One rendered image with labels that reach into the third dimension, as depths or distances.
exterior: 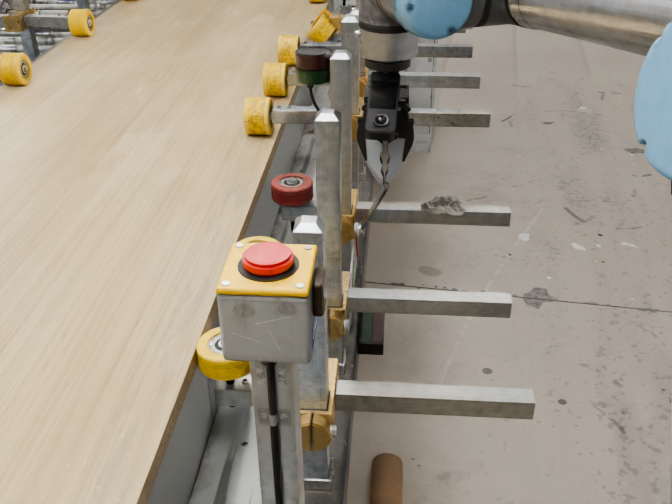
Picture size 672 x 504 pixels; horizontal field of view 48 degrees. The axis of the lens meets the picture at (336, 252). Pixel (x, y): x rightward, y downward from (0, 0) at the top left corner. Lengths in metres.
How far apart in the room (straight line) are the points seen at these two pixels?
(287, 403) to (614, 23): 0.51
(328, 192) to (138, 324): 0.33
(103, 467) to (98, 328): 0.27
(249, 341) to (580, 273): 2.45
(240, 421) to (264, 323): 0.76
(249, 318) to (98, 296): 0.62
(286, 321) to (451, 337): 1.99
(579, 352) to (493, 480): 0.64
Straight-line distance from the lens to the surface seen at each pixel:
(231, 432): 1.32
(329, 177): 1.09
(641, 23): 0.83
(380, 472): 1.99
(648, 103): 0.57
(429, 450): 2.15
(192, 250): 1.26
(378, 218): 1.45
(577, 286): 2.89
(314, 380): 0.98
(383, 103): 1.15
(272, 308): 0.57
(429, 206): 1.44
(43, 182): 1.57
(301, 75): 1.30
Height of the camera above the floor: 1.53
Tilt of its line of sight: 31 degrees down
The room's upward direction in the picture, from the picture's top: 1 degrees counter-clockwise
